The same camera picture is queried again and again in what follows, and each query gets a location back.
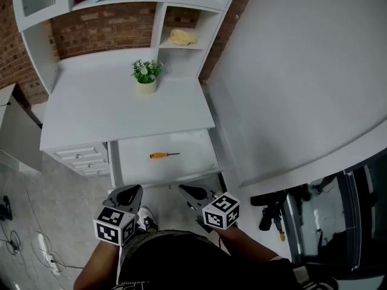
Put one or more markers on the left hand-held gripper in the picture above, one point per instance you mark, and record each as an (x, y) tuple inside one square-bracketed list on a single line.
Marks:
[(110, 226)]

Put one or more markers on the person's right forearm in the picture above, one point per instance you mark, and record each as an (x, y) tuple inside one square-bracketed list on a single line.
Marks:
[(245, 243)]

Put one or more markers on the orange screwdriver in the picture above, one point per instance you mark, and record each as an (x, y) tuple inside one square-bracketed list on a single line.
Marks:
[(157, 155)]

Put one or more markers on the white side shelf unit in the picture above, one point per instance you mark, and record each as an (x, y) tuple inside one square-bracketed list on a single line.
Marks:
[(18, 131)]

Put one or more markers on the black pouch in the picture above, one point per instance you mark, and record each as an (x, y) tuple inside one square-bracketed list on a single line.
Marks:
[(266, 198)]

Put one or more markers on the person's black clothing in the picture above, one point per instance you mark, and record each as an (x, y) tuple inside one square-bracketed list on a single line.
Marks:
[(196, 261)]

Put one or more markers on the white desk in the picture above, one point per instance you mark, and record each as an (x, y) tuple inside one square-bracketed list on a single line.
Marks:
[(106, 110)]

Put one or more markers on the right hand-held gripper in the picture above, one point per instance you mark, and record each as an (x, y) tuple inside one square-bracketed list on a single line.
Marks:
[(222, 211)]

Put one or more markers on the small black device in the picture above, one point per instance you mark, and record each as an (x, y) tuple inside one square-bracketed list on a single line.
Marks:
[(6, 207)]

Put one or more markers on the person's left forearm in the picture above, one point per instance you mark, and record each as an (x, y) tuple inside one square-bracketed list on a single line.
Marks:
[(96, 267)]

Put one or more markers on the white power strip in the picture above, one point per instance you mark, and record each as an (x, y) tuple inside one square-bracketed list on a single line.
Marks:
[(53, 263)]

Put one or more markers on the person's left shoe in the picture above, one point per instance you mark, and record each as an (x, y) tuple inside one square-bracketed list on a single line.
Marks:
[(145, 214)]

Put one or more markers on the green plant in cream pot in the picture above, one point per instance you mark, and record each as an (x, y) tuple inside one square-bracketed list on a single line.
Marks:
[(146, 88)]

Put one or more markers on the yellow cloth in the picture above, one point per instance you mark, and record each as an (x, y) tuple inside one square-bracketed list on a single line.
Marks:
[(181, 38)]

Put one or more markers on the small white desk drawer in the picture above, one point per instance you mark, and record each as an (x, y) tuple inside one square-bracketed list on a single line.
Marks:
[(90, 164), (81, 153), (96, 172)]

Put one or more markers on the black tool with yellow tip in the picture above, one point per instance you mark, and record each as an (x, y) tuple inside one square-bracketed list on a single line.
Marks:
[(267, 219)]

